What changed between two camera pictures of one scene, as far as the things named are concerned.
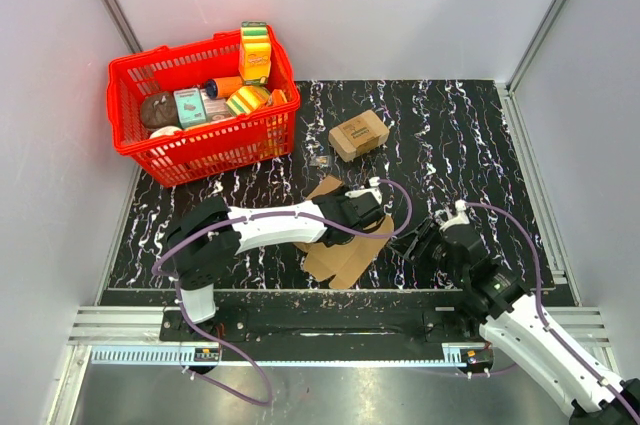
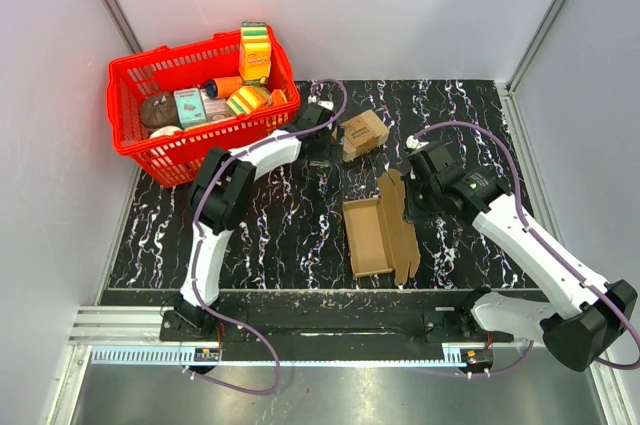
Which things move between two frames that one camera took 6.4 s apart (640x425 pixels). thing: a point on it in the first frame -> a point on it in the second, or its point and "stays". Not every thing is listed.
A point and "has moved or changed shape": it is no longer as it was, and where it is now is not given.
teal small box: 190,107 stays
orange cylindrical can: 222,87 stays
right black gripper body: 434,254 -> 421,201
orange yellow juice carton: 254,53 stays
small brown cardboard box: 358,135 stays
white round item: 164,131 stays
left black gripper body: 341,200 -> 324,151
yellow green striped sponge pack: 246,99 stays
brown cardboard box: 344,267 has moved or changed shape
